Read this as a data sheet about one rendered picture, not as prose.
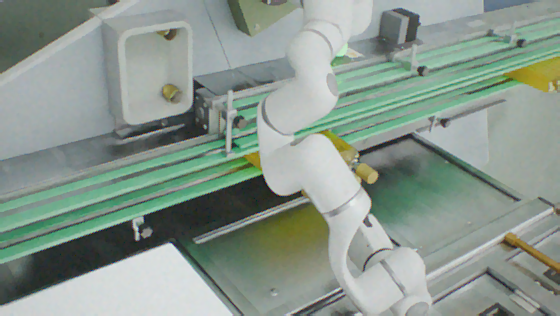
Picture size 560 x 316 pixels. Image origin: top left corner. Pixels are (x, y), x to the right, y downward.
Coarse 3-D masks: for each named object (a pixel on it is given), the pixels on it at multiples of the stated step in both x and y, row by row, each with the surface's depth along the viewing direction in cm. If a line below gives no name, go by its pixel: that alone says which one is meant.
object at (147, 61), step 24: (168, 24) 131; (120, 48) 127; (144, 48) 139; (168, 48) 142; (192, 48) 138; (120, 72) 130; (144, 72) 141; (168, 72) 145; (192, 72) 141; (144, 96) 144; (192, 96) 144; (144, 120) 139
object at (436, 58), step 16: (528, 32) 206; (544, 32) 206; (448, 48) 187; (464, 48) 189; (480, 48) 189; (496, 48) 191; (384, 64) 173; (400, 64) 174; (432, 64) 175; (336, 80) 161; (352, 80) 163; (368, 80) 162; (384, 80) 165; (256, 96) 150; (240, 112) 142; (256, 112) 142
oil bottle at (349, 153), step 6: (318, 132) 159; (324, 132) 159; (330, 132) 159; (330, 138) 157; (336, 138) 157; (336, 144) 154; (342, 144) 155; (348, 144) 155; (342, 150) 152; (348, 150) 152; (354, 150) 153; (342, 156) 151; (348, 156) 151; (354, 156) 151; (348, 162) 151
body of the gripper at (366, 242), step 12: (372, 216) 125; (360, 228) 122; (372, 228) 122; (360, 240) 122; (372, 240) 119; (384, 240) 119; (348, 252) 129; (360, 252) 122; (372, 252) 118; (360, 264) 123
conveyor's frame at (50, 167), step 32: (544, 0) 233; (448, 32) 194; (480, 32) 197; (256, 64) 162; (288, 64) 163; (352, 64) 167; (224, 96) 145; (192, 128) 150; (32, 160) 133; (64, 160) 134; (96, 160) 134; (128, 160) 137; (0, 192) 122
